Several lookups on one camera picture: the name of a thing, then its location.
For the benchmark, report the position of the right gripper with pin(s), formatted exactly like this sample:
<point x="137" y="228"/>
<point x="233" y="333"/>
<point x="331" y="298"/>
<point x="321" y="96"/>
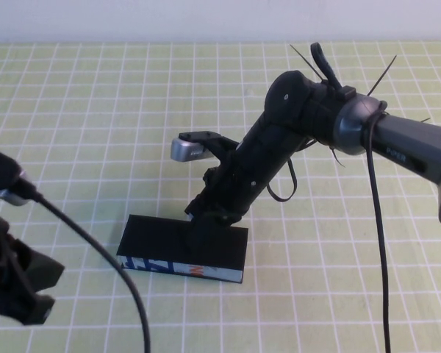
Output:
<point x="231" y="187"/>

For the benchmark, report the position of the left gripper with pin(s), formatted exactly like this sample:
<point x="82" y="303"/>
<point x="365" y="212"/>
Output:
<point x="0" y="272"/>

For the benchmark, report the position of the black glasses case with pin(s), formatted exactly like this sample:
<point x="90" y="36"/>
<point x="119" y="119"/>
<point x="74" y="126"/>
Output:
<point x="154" y="239"/>

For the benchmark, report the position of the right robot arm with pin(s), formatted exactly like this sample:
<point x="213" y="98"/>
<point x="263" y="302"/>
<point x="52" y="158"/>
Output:
<point x="408" y="139"/>

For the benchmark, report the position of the black zip tie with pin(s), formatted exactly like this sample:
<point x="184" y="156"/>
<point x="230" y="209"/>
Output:
<point x="336" y="156"/>
<point x="384" y="73"/>
<point x="305" y="60"/>

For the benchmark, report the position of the green grid tablecloth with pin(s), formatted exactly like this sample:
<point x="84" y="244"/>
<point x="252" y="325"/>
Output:
<point x="95" y="110"/>

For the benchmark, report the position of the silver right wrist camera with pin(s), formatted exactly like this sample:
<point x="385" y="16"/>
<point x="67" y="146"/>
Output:
<point x="183" y="150"/>

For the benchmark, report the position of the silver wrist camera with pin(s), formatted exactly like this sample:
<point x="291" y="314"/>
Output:
<point x="183" y="150"/>
<point x="13" y="198"/>

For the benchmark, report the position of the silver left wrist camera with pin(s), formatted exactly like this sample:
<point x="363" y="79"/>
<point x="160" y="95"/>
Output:
<point x="13" y="198"/>

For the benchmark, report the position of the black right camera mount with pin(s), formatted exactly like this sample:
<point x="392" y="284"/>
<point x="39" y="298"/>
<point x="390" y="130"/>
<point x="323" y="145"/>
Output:
<point x="220" y="141"/>

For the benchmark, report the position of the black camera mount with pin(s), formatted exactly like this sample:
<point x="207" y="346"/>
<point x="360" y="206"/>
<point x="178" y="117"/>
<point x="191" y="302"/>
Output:
<point x="220" y="141"/>
<point x="0" y="165"/>

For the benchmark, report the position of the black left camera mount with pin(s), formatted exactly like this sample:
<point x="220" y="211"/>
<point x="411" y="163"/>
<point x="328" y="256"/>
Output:
<point x="0" y="165"/>

